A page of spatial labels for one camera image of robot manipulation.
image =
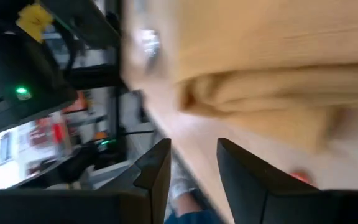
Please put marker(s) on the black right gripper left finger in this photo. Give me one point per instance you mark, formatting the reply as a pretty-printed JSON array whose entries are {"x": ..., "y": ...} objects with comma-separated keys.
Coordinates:
[{"x": 73, "y": 208}]

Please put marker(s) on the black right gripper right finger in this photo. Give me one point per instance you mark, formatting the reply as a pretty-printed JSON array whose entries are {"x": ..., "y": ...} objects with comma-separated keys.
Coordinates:
[{"x": 291, "y": 208}]

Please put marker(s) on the mustard yellow towel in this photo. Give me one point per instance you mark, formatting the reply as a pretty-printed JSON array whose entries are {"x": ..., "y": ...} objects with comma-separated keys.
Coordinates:
[{"x": 259, "y": 62}]

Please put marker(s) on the black metal rig frame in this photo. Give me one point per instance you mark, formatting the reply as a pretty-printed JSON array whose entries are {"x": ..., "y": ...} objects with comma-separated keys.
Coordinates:
[{"x": 98, "y": 77}]

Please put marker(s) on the person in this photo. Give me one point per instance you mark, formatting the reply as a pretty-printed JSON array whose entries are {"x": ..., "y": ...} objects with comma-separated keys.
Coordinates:
[{"x": 194, "y": 217}]

